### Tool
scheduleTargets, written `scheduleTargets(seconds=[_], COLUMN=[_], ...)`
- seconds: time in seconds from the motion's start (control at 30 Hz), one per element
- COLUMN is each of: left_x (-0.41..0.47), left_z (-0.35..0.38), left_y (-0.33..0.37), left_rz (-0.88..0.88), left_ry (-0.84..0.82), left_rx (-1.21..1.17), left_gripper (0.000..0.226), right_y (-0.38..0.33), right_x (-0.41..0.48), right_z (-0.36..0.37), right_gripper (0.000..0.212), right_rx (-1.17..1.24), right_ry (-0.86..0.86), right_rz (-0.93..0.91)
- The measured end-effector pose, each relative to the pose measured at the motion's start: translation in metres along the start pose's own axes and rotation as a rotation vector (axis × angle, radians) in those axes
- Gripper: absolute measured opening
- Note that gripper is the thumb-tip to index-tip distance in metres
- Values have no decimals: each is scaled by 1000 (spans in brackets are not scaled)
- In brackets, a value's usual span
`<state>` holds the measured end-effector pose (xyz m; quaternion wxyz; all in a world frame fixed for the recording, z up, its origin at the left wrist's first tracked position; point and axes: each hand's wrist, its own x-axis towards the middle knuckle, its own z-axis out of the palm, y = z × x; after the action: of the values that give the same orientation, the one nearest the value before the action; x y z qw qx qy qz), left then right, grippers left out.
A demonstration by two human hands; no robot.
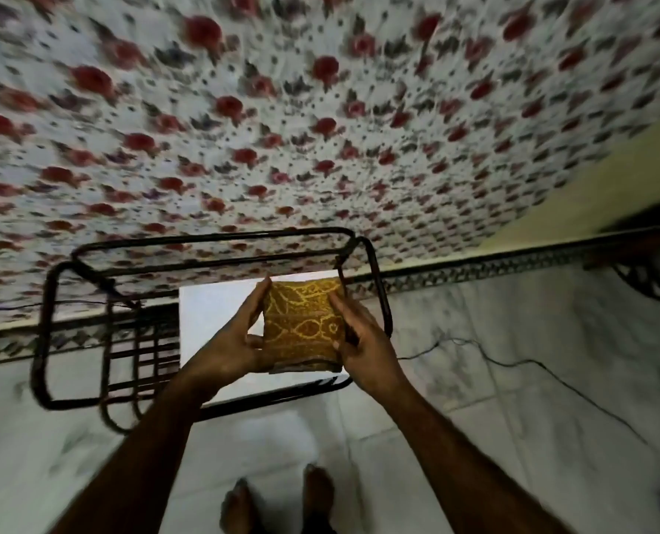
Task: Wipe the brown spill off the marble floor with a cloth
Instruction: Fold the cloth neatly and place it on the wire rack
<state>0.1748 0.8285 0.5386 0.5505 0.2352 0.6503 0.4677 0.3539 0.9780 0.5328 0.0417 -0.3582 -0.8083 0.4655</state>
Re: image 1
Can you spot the black metal frame stool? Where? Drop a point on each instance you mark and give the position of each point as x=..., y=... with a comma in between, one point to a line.
x=213, y=311

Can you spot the person's leg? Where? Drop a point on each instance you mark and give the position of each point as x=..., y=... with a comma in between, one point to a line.
x=240, y=508
x=318, y=494

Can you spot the person's left hand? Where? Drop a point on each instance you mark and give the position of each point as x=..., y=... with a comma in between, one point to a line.
x=227, y=355

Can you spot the yellow-brown patterned cloth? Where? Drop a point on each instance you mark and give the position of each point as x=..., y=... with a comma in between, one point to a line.
x=302, y=328

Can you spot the person's right forearm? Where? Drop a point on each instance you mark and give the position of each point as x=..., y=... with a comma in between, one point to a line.
x=463, y=472

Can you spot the person's left forearm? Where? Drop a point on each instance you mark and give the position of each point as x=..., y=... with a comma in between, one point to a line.
x=135, y=467

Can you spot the person's right hand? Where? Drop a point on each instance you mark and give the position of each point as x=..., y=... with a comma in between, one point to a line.
x=369, y=355

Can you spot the red floral cover sheet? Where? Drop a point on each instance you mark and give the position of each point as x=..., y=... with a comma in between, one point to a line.
x=308, y=105

